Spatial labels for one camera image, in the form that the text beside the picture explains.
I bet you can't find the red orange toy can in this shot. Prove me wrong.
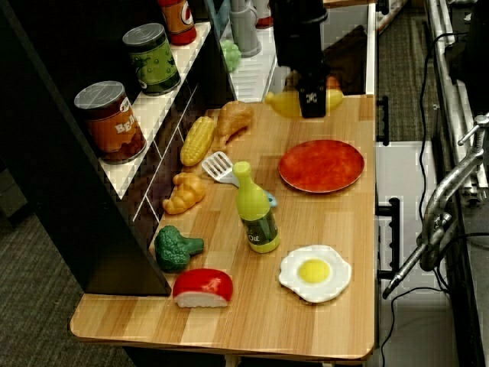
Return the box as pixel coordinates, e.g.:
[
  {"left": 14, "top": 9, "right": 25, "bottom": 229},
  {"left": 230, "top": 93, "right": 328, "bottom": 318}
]
[{"left": 157, "top": 0, "right": 198, "bottom": 47}]

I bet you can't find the orange red round plate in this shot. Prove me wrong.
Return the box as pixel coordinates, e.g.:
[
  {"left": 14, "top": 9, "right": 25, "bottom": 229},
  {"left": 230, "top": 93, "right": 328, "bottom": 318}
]
[{"left": 277, "top": 139, "right": 365, "bottom": 194}]

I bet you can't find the red and white toy cup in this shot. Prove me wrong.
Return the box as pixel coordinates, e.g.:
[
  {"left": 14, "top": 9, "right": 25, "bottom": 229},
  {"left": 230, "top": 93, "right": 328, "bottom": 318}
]
[{"left": 254, "top": 0, "right": 274, "bottom": 28}]

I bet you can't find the light green toy lettuce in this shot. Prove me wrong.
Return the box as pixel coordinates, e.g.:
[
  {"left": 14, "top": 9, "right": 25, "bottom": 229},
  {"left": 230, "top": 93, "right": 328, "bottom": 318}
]
[{"left": 220, "top": 39, "right": 243, "bottom": 74}]

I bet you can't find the red toy tuna sushi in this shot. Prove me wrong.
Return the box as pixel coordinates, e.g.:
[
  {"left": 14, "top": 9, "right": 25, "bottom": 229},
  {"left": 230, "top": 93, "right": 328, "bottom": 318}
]
[{"left": 172, "top": 268, "right": 233, "bottom": 309}]

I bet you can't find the white toy sink unit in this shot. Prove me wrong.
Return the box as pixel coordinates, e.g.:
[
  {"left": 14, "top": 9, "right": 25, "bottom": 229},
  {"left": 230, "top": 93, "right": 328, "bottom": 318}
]
[{"left": 208, "top": 0, "right": 377, "bottom": 103}]

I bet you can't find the yellow toy corn cob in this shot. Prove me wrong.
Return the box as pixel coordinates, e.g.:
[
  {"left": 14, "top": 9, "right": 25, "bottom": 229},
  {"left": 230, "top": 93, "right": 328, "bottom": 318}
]
[{"left": 180, "top": 115, "right": 216, "bottom": 167}]

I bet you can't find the grey metal clamp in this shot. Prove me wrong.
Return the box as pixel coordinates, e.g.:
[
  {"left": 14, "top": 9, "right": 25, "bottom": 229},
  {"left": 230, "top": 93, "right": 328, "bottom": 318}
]
[{"left": 382, "top": 113, "right": 489, "bottom": 300}]

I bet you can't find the black cable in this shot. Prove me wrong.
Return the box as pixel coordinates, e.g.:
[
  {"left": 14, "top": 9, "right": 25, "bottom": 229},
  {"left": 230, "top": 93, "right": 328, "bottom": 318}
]
[{"left": 377, "top": 31, "right": 489, "bottom": 367}]

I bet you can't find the toy fried egg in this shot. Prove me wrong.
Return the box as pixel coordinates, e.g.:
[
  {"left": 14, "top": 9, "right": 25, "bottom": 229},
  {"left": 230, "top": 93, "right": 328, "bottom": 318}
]
[{"left": 277, "top": 245, "right": 353, "bottom": 304}]

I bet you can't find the long black drawer handle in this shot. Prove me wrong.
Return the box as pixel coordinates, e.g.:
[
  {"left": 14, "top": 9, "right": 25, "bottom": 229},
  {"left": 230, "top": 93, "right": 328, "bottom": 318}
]
[{"left": 377, "top": 197, "right": 402, "bottom": 283}]

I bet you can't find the black toy kitchen shelf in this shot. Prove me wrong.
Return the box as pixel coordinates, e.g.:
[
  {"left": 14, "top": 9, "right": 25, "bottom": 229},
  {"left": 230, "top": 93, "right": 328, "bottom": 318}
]
[{"left": 0, "top": 0, "right": 238, "bottom": 297}]

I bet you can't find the white spatula with blue handle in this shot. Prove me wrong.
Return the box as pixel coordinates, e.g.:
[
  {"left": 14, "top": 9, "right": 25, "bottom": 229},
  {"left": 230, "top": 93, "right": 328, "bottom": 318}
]
[{"left": 201, "top": 151, "right": 278, "bottom": 208}]

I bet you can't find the brown toy chicken drumstick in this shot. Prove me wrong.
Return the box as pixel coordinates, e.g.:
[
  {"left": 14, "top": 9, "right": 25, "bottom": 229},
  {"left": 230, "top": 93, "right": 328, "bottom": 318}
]
[{"left": 211, "top": 100, "right": 255, "bottom": 153}]

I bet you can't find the orange toy croissant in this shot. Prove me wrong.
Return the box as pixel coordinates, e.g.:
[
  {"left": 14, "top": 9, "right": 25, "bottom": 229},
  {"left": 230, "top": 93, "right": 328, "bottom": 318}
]
[{"left": 162, "top": 171, "right": 207, "bottom": 216}]

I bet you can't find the orange beans toy can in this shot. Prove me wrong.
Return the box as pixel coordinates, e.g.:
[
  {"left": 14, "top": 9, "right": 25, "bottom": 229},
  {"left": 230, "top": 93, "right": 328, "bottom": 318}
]
[{"left": 73, "top": 80, "right": 147, "bottom": 165}]

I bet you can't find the aluminium frame rail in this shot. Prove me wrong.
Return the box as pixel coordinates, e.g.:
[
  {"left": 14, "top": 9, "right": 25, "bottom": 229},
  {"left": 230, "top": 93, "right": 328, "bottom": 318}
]
[{"left": 423, "top": 0, "right": 489, "bottom": 200}]

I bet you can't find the green toy broccoli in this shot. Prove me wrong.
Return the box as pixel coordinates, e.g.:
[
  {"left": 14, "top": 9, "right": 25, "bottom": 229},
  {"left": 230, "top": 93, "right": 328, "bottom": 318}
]
[{"left": 154, "top": 225, "right": 205, "bottom": 274}]

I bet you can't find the yellow toy banana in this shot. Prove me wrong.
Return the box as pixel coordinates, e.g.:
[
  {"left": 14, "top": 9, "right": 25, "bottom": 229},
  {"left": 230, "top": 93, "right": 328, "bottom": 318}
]
[{"left": 264, "top": 88, "right": 344, "bottom": 119}]

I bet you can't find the green toy oil bottle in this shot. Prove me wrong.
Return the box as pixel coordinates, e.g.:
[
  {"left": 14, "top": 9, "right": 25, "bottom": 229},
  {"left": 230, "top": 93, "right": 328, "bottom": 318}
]
[{"left": 232, "top": 161, "right": 281, "bottom": 254}]

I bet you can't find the green label toy can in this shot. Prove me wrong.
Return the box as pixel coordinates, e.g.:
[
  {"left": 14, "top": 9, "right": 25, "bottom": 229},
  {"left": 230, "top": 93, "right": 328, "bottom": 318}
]
[{"left": 121, "top": 22, "right": 182, "bottom": 96}]

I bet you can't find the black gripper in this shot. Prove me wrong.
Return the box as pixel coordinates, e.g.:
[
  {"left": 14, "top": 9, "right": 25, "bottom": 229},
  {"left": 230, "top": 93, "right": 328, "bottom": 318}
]
[{"left": 275, "top": 22, "right": 332, "bottom": 119}]

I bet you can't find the short black drawer handle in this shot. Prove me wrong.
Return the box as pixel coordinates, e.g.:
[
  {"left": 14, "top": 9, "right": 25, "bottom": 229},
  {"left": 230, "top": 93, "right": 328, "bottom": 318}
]
[{"left": 376, "top": 95, "right": 390, "bottom": 147}]

